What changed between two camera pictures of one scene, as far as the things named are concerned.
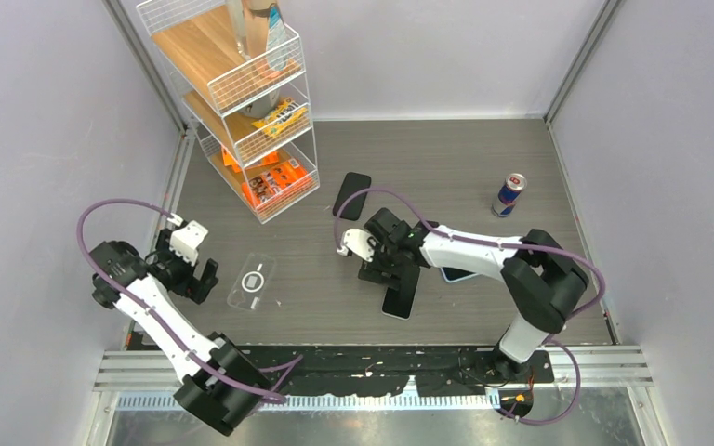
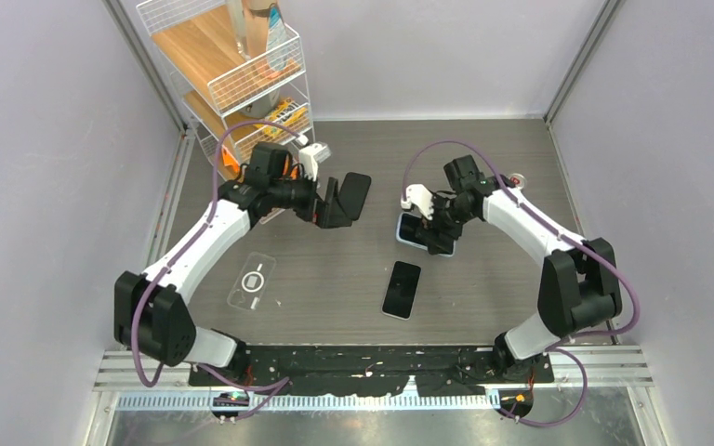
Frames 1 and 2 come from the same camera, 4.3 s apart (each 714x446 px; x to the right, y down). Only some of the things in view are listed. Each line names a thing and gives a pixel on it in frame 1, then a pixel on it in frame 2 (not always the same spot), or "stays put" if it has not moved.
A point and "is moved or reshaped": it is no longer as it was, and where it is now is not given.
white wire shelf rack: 255,125 stays put
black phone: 397,303 stays put
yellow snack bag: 286,113 stays put
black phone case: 352,183 stays put
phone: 452,274 is moved or reshaped
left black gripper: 164,252 -> 324,214
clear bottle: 238,21 stays put
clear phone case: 252,283 stays put
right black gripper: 373,271 -> 429,231
